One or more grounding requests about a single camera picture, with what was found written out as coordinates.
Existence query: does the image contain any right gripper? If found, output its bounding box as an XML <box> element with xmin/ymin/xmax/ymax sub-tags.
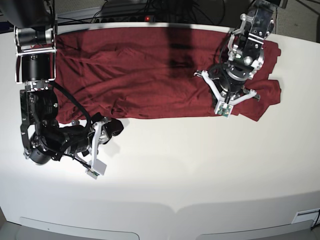
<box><xmin>85</xmin><ymin>117</ymin><xmax>124</xmax><ymax>150</ymax></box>

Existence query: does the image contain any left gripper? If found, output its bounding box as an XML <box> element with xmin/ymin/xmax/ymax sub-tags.
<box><xmin>212</xmin><ymin>74</ymin><xmax>246</xmax><ymax>100</ymax></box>

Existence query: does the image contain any red long-sleeve T-shirt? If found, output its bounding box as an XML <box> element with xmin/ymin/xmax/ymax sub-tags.
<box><xmin>53</xmin><ymin>26</ymin><xmax>283</xmax><ymax>125</ymax></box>

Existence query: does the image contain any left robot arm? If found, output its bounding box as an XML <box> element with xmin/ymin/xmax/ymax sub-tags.
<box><xmin>208</xmin><ymin>0</ymin><xmax>276</xmax><ymax>104</ymax></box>

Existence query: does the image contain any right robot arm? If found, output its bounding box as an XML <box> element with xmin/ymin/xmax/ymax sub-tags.
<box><xmin>0</xmin><ymin>0</ymin><xmax>123</xmax><ymax>169</ymax></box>

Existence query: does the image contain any white power strip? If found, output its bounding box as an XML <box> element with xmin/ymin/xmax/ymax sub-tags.
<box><xmin>93</xmin><ymin>14</ymin><xmax>168</xmax><ymax>23</ymax></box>

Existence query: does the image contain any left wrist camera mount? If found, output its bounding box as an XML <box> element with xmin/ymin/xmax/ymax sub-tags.
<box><xmin>193</xmin><ymin>70</ymin><xmax>261</xmax><ymax>118</ymax></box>

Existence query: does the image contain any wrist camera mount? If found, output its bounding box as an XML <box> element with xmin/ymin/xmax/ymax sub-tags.
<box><xmin>71</xmin><ymin>119</ymin><xmax>113</xmax><ymax>180</ymax></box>
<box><xmin>193</xmin><ymin>70</ymin><xmax>261</xmax><ymax>118</ymax></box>

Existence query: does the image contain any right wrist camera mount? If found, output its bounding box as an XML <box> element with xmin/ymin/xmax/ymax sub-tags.
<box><xmin>71</xmin><ymin>119</ymin><xmax>113</xmax><ymax>180</ymax></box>

